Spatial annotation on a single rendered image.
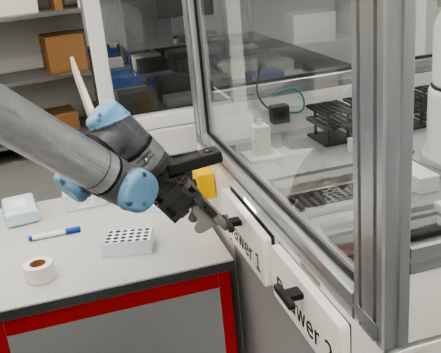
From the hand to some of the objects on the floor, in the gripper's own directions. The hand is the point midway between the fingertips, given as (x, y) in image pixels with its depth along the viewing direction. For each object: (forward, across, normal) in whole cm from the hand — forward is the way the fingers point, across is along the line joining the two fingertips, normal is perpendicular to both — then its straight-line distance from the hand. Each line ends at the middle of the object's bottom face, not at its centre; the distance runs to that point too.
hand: (222, 219), depth 130 cm
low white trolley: (+61, -41, -72) cm, 103 cm away
